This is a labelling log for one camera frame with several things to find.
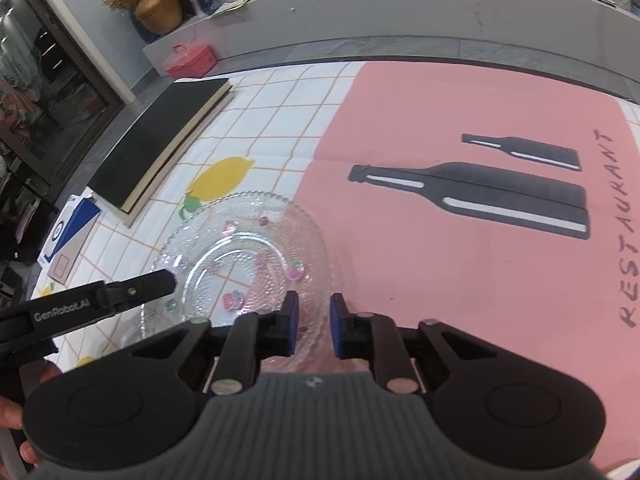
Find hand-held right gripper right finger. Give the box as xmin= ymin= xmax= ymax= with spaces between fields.
xmin=329 ymin=292 xmax=496 ymax=395

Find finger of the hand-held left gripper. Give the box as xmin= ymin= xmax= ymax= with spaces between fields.
xmin=97 ymin=268 xmax=177 ymax=314

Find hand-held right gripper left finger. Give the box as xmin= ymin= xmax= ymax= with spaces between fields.
xmin=131 ymin=290 xmax=301 ymax=395

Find clear glass plate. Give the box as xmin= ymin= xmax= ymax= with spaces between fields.
xmin=141 ymin=191 xmax=332 ymax=361

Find person's left hand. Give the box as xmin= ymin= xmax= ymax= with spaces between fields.
xmin=0 ymin=359 xmax=65 ymax=466

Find white and blue box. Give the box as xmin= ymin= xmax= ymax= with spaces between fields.
xmin=37 ymin=192 xmax=103 ymax=281

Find black hardcover notebook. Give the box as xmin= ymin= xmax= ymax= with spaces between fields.
xmin=87 ymin=78 xmax=232 ymax=211
xmin=120 ymin=87 xmax=236 ymax=228

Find pink bottle print placemat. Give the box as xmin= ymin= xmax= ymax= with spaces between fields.
xmin=295 ymin=60 xmax=640 ymax=472

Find dark sliding glass door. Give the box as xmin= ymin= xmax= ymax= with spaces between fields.
xmin=0 ymin=0 xmax=126 ymax=201

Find pink storage box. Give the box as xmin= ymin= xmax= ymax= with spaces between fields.
xmin=164 ymin=44 xmax=219 ymax=80

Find golden round vase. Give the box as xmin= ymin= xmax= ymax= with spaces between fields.
xmin=135 ymin=0 xmax=182 ymax=36

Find loose papers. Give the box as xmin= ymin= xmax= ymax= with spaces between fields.
xmin=212 ymin=0 xmax=257 ymax=14

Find marble television cabinet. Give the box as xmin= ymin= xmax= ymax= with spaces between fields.
xmin=142 ymin=0 xmax=640 ymax=106

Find grey cable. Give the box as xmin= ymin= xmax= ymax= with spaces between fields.
xmin=0 ymin=427 xmax=26 ymax=480

